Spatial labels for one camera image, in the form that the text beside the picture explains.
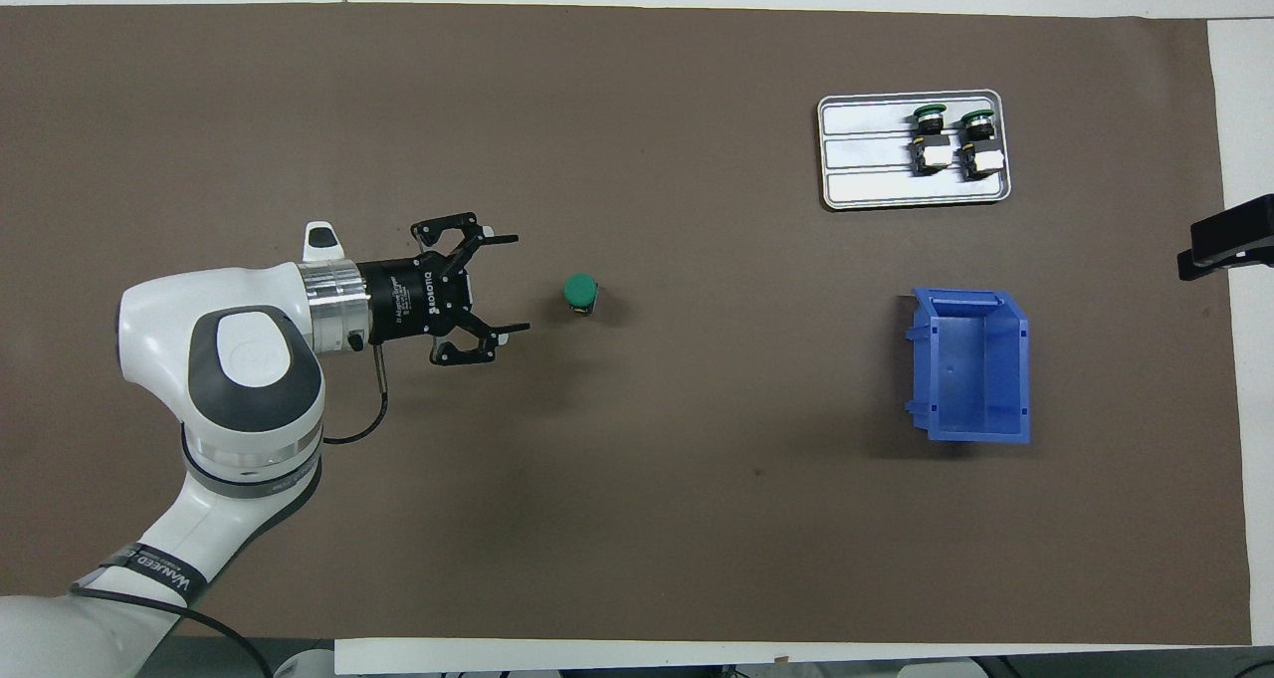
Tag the brown paper mat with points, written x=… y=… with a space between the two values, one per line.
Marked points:
x=697 y=509

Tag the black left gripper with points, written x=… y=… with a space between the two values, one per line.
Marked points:
x=413 y=300

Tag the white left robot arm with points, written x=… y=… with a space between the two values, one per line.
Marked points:
x=159 y=330

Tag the grey metal tray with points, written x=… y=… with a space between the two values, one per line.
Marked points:
x=866 y=185

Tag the green push button switch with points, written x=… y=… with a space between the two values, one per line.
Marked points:
x=980 y=150
x=579 y=288
x=931 y=145

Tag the blue plastic bin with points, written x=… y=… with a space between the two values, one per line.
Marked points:
x=980 y=369

